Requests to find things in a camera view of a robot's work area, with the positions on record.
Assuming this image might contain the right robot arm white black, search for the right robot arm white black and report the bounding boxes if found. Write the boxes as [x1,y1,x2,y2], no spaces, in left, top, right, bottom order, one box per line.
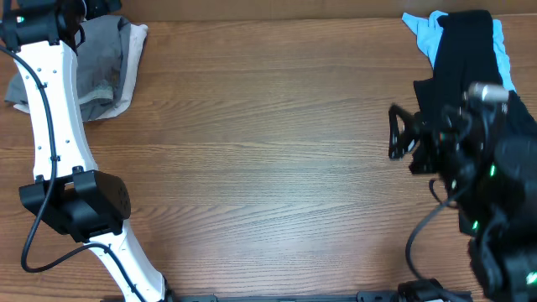
[388,98,536,301]

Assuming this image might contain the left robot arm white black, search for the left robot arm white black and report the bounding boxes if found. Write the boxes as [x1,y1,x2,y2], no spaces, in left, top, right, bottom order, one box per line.
[1,0,175,301]

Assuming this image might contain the black garment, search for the black garment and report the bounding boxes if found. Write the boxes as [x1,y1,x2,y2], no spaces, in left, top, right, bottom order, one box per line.
[414,10,536,138]

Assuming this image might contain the folded beige shorts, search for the folded beige shorts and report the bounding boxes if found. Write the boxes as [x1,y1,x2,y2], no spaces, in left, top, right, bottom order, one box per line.
[12,23,149,122]

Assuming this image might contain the grey shorts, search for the grey shorts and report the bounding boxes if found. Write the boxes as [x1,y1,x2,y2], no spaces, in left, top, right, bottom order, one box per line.
[3,14,132,122]

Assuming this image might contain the light blue garment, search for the light blue garment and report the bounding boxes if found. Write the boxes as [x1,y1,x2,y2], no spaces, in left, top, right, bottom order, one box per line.
[401,10,516,91]

